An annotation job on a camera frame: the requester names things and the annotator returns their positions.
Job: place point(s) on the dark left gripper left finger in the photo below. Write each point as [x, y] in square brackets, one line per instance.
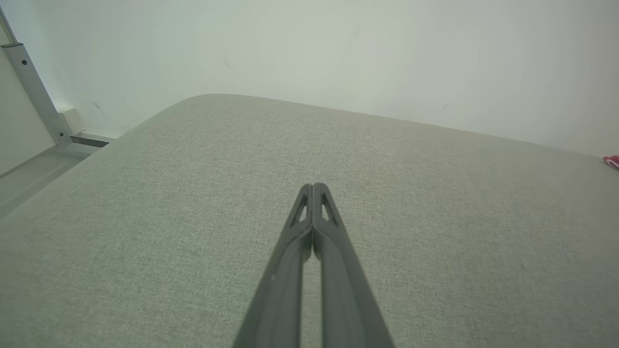
[280, 299]

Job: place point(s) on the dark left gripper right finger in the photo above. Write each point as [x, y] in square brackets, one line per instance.
[343, 299]

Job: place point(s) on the red garment with white panel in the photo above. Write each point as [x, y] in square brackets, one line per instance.
[613, 162]

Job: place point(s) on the grey fabric sofa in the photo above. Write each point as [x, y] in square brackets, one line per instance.
[145, 241]

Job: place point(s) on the grey metal frame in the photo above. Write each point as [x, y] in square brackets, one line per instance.
[34, 87]

